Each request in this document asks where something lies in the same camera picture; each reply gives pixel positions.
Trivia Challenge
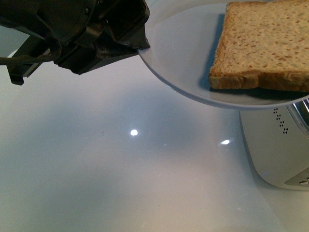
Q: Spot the left gripper black finger plate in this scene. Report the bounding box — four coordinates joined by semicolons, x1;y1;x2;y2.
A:
103;0;150;50

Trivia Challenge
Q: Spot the brown bread slice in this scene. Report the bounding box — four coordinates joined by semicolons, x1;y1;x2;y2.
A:
209;0;309;92

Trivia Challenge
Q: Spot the white round plate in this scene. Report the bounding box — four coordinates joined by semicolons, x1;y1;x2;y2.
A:
139;0;309;110

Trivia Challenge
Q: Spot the braided gripper cable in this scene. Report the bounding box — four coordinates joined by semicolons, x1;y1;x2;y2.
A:
0;36;63;66

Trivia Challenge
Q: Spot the left gripper black finger under plate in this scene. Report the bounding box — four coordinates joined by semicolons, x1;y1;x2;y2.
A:
93;41;138;70

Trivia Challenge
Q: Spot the silver two-slot toaster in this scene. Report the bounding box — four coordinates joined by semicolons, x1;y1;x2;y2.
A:
239;99;309;191

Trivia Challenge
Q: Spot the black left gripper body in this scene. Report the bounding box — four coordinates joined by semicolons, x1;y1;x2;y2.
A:
0;0;107;85

